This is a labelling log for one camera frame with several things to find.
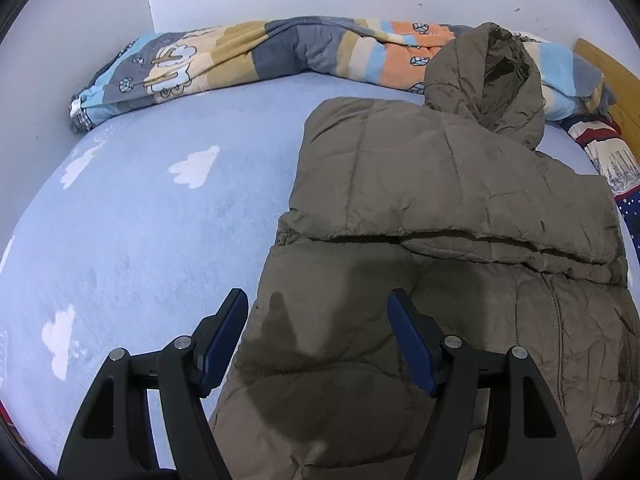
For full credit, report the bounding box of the striped cartoon print quilt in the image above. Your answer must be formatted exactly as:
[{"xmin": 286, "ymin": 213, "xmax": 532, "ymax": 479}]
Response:
[{"xmin": 69, "ymin": 17, "xmax": 618, "ymax": 133}]

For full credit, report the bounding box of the blue cloud print bed sheet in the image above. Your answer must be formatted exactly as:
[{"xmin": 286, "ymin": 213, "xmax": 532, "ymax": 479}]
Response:
[{"xmin": 0, "ymin": 71, "xmax": 608, "ymax": 476}]

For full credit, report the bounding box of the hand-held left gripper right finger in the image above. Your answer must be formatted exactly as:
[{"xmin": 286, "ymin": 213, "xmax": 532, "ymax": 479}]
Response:
[{"xmin": 387, "ymin": 288, "xmax": 583, "ymax": 480}]

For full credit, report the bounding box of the olive hooded puffer jacket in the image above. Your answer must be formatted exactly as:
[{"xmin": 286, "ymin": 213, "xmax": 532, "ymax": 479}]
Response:
[{"xmin": 207, "ymin": 22, "xmax": 640, "ymax": 480}]

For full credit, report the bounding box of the red navy star print pillow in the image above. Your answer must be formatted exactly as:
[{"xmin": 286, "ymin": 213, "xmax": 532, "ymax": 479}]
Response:
[{"xmin": 560, "ymin": 112, "xmax": 640, "ymax": 266}]

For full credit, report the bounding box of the wooden headboard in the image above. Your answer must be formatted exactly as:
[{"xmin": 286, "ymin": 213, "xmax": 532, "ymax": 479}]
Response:
[{"xmin": 572, "ymin": 37, "xmax": 640, "ymax": 156}]

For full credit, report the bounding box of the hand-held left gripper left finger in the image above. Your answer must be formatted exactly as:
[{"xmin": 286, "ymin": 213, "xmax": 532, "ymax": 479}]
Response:
[{"xmin": 57, "ymin": 288, "xmax": 249, "ymax": 480}]

